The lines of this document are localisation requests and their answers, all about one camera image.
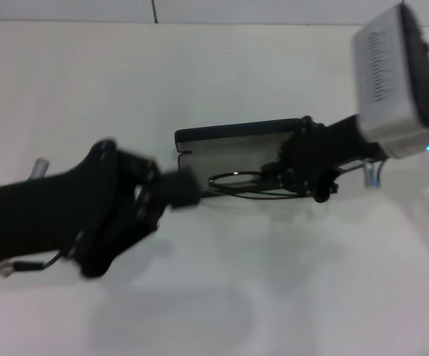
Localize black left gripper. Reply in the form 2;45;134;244
0;139;138;280

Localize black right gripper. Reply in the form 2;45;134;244
261;114;383;204

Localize black glasses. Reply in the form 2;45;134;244
207;168;314;202

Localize black glasses case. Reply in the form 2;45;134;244
173;117;304;203

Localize silver cable connector stub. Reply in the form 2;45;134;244
362;157;384;189
31;157;50;179

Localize black gripper cable with plug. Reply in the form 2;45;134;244
0;251;73;278

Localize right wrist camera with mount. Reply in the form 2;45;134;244
350;2;429;144

